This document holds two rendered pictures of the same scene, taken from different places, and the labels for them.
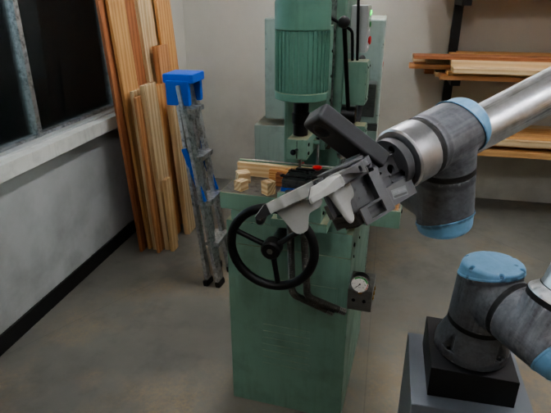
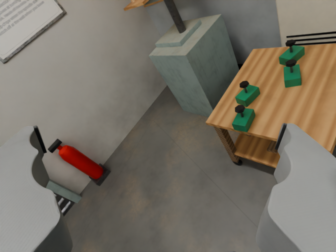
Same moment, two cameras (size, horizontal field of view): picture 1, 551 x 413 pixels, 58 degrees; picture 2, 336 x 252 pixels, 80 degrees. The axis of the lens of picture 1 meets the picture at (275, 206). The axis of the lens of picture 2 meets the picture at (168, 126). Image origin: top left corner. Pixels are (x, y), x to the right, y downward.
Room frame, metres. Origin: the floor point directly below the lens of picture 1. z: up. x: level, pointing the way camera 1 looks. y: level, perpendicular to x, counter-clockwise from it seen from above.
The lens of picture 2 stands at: (0.63, -0.06, 1.35)
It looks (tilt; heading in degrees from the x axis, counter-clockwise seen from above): 40 degrees down; 143
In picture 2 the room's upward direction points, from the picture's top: 38 degrees counter-clockwise
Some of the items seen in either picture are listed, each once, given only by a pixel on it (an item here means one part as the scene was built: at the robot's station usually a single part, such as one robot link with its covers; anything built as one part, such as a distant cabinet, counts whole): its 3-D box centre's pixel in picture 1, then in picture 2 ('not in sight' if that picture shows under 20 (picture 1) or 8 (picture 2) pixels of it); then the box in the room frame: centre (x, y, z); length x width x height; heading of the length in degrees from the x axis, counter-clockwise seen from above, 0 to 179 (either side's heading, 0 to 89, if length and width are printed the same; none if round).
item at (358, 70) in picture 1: (357, 81); not in sight; (1.81, -0.29, 1.22); 0.09 x 0.08 x 0.15; 164
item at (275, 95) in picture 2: not in sight; (284, 111); (0.43, 0.83, 0.32); 0.66 x 0.57 x 0.64; 78
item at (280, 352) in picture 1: (303, 293); not in sight; (1.76, -0.12, 0.35); 0.58 x 0.45 x 0.71; 164
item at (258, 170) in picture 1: (317, 175); not in sight; (1.65, -0.15, 0.92); 0.60 x 0.02 x 0.05; 74
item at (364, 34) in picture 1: (360, 28); not in sight; (1.91, -0.31, 1.40); 0.10 x 0.06 x 0.16; 164
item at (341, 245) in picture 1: (306, 206); not in sight; (1.76, -0.12, 0.76); 0.57 x 0.45 x 0.09; 164
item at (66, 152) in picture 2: not in sight; (80, 161); (-1.22, 0.23, 0.30); 0.19 x 0.18 x 0.60; 168
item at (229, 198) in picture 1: (309, 202); not in sight; (1.52, -0.11, 0.87); 0.61 x 0.30 x 0.06; 74
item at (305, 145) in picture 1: (302, 146); not in sight; (1.66, -0.09, 1.03); 0.14 x 0.07 x 0.09; 164
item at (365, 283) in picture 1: (360, 283); not in sight; (1.37, -0.28, 0.65); 0.06 x 0.04 x 0.08; 74
